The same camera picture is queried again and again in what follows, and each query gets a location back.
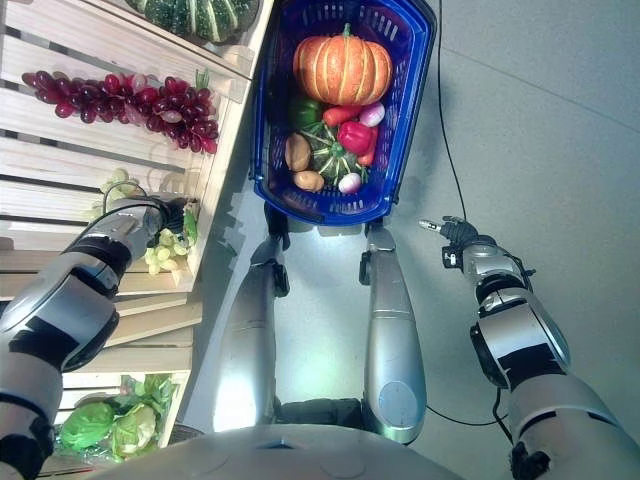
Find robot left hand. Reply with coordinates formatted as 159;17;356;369
160;197;200;242

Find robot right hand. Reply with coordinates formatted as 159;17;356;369
418;214;480;247

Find green grape bunch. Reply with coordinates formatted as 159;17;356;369
91;168;149;222
143;207;199;277

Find blue plastic shopping basket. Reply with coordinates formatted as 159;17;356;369
248;0;438;228

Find large red grape bunch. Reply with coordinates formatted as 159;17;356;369
102;72;222;155

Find wooden display shelf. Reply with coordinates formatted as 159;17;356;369
0;0;276;464

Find robot right leg silver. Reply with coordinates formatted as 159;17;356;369
359;222;428;447

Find robot leg silver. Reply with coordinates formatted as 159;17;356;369
359;222;428;447
211;202;292;434

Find large brown potato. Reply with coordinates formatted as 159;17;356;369
284;132;314;173

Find small brown potato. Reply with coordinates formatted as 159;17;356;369
292;170;327;194

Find red bell pepper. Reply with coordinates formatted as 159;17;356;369
337;121;380;154

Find robot left leg silver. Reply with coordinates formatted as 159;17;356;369
211;202;292;434

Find small green striped squash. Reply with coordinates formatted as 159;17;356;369
299;121;371;188

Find large pink onion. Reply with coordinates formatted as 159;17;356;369
358;101;387;128

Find green bell pepper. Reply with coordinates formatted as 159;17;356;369
288;95;326;131

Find small red grape bunch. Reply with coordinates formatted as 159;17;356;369
21;69;107;125

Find green lettuce leaves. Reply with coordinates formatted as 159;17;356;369
117;373;179;417

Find large green striped squash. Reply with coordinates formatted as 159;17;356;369
124;0;262;44

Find orange pumpkin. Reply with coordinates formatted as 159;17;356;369
293;23;394;107

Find pale green cabbage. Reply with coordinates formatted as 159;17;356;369
111;403;158;459

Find bright green cabbage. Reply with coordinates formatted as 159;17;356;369
59;401;119;451

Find robot torso silver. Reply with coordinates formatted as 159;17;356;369
38;424;517;480

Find black floor cable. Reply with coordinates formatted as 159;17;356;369
437;0;470;222

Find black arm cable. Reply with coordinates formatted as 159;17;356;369
424;387;517;454

